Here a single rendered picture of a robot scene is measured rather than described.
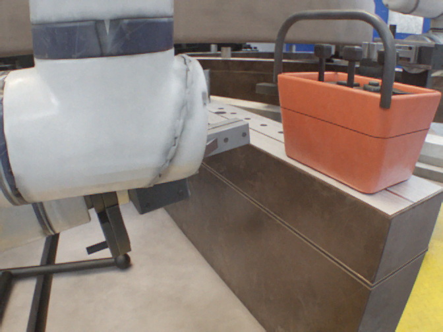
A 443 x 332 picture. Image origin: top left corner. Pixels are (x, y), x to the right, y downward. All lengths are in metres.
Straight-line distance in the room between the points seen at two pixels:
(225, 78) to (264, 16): 1.68
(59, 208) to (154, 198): 0.08
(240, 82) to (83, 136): 2.56
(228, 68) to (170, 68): 2.53
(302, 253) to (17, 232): 0.38
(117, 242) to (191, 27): 0.72
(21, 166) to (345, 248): 0.37
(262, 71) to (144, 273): 2.10
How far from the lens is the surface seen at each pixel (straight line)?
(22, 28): 0.92
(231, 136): 0.37
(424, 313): 1.34
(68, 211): 0.31
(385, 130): 0.38
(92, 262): 0.87
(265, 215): 0.56
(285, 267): 0.56
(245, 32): 1.06
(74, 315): 0.80
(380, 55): 0.42
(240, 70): 2.71
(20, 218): 0.31
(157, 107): 0.19
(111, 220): 0.33
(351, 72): 0.46
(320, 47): 0.49
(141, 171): 0.20
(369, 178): 0.41
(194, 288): 0.81
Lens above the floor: 0.86
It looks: 22 degrees down
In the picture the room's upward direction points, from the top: straight up
